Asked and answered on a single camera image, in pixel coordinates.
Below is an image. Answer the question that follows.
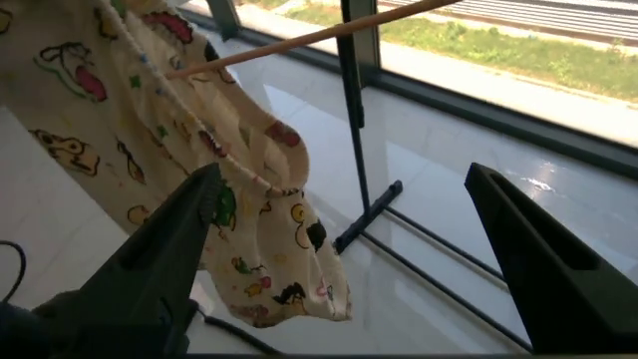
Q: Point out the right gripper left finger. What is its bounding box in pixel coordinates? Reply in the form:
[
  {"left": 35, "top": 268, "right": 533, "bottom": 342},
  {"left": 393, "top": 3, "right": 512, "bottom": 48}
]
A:
[{"left": 74, "top": 162, "right": 224, "bottom": 356}]

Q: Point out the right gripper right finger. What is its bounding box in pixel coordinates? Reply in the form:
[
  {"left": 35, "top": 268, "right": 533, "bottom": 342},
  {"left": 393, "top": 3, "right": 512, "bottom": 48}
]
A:
[{"left": 463, "top": 162, "right": 638, "bottom": 355}]

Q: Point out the cream printed garment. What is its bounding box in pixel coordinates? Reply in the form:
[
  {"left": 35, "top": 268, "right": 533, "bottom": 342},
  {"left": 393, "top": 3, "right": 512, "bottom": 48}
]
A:
[{"left": 0, "top": 0, "right": 354, "bottom": 330}]

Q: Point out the pink clothes hanger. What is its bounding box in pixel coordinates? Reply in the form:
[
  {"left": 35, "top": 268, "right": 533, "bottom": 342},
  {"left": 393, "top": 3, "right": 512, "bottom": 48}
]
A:
[{"left": 164, "top": 0, "right": 464, "bottom": 81}]

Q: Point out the black clothes rack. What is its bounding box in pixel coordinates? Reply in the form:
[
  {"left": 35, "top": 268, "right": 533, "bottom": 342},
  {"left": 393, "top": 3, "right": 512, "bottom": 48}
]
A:
[{"left": 332, "top": 0, "right": 535, "bottom": 355}]

